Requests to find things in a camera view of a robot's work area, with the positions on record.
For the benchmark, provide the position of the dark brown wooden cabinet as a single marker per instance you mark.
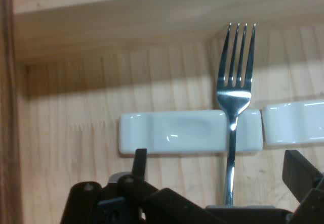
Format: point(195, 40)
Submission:
point(6, 107)

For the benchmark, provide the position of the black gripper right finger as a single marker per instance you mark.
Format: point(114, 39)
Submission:
point(303, 178)

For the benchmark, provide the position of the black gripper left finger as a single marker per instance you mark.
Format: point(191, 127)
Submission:
point(131, 203)

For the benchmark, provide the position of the silver metal fork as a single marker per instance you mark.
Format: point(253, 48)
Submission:
point(233, 100)

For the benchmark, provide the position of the light wooden drawer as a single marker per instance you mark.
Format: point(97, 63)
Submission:
point(76, 133)

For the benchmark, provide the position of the white ceramic cutlery rest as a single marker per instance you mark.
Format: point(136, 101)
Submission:
point(164, 133)
point(291, 125)

